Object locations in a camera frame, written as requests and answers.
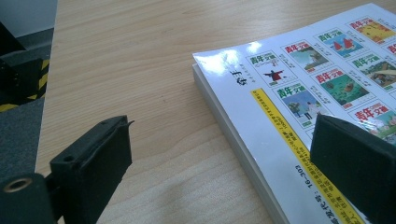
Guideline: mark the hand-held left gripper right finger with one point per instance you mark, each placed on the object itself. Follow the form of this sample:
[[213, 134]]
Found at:
[[358, 161]]

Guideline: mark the black striped stand base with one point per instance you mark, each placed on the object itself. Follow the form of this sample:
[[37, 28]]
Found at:
[[18, 71]]

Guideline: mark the white magazine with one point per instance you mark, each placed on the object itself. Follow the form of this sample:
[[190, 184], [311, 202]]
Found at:
[[264, 124]]

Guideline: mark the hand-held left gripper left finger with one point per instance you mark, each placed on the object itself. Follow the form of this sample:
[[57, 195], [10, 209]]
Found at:
[[93, 161]]

